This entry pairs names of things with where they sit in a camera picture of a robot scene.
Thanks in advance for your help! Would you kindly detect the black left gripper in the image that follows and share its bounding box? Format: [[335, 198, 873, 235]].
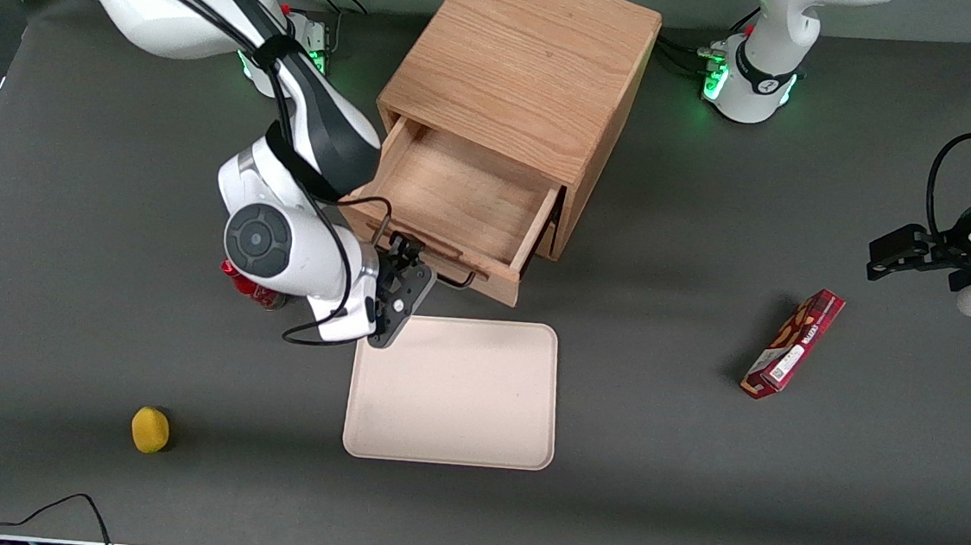
[[865, 220, 971, 295]]

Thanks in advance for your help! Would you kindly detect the small red soda bottle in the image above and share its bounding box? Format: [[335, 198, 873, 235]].
[[217, 257, 290, 313]]

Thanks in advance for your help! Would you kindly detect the wooden drawer cabinet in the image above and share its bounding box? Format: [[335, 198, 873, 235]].
[[365, 0, 665, 269]]

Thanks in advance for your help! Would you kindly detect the red snack box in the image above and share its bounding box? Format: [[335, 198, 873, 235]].
[[739, 282, 848, 407]]

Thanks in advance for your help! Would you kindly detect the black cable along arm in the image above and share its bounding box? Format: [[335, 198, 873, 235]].
[[0, 0, 410, 352]]

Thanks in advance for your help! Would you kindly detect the black cable on table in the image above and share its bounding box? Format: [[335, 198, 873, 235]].
[[0, 486, 118, 545]]

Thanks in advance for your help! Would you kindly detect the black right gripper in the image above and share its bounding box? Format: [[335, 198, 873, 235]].
[[366, 230, 440, 355]]

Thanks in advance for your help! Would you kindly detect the wooden drawer with pull strip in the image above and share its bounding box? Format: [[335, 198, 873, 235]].
[[333, 110, 569, 312]]

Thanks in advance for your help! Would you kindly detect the black metal drawer handle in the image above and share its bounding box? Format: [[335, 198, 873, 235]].
[[367, 220, 482, 293]]

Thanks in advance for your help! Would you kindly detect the wooden drawer without pull strip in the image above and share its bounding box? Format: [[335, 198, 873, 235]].
[[536, 218, 562, 260]]

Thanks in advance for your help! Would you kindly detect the beige rectangular tray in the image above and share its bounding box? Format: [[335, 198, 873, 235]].
[[340, 308, 566, 474]]

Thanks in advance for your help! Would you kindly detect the yellow lemon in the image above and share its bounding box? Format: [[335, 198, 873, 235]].
[[129, 404, 174, 456]]

